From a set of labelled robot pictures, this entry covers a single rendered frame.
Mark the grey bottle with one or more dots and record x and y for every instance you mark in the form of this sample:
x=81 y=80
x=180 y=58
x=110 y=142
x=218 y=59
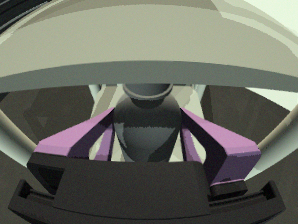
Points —
x=147 y=119

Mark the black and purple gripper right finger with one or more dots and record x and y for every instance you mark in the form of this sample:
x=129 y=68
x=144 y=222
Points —
x=229 y=156

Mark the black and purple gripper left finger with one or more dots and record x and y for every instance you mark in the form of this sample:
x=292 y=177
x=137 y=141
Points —
x=75 y=142

